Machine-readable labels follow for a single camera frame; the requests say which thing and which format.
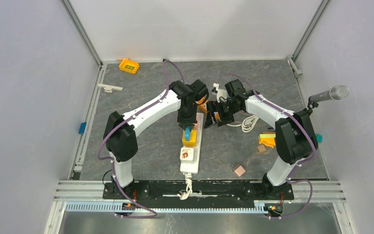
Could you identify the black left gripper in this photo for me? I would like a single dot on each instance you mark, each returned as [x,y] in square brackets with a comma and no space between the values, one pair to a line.
[183,122]

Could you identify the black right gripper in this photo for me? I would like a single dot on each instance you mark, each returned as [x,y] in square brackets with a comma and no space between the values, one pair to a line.
[210,120]

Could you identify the blue rounded adapter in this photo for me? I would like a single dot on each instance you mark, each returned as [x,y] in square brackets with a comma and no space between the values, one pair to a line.
[187,134]

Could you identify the yellow cube socket adapter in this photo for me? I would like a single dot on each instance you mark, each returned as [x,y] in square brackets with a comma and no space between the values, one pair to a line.
[193,140]

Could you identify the white cube adapter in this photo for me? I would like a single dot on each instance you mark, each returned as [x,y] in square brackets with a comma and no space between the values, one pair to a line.
[187,154]

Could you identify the white multicolour power strip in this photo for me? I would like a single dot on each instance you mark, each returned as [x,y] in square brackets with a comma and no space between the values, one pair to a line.
[193,166]

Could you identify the small pink plug adapter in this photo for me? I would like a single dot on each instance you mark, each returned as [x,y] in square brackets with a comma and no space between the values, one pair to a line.
[239,170]

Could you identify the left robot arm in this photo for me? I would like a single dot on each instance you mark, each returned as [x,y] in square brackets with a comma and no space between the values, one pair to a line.
[120,137]

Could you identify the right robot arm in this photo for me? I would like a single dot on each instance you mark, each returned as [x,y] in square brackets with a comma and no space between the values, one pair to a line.
[295,136]

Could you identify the orange power strip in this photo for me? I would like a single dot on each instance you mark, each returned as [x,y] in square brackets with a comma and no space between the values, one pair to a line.
[202,106]

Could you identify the wooden letter cube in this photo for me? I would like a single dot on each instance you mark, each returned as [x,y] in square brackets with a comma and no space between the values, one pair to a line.
[261,149]

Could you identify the colourful toy block stack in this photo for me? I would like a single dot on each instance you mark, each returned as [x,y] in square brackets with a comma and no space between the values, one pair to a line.
[267,139]

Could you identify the yellow toy brick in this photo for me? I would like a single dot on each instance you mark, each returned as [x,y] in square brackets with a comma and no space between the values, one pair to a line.
[129,66]

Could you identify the teal cube right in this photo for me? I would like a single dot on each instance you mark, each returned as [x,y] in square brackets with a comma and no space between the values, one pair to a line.
[319,138]

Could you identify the grey microphone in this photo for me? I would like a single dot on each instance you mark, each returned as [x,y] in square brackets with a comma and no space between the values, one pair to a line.
[338,92]

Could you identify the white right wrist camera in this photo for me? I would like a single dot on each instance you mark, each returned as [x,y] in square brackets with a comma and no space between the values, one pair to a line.
[221,94]

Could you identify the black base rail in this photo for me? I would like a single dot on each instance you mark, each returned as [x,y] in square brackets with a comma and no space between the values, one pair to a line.
[239,193]

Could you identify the white flat bracket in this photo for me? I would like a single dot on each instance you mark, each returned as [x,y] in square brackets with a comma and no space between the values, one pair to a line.
[109,88]

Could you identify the blue wall clip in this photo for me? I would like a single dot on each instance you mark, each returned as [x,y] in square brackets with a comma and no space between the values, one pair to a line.
[82,128]

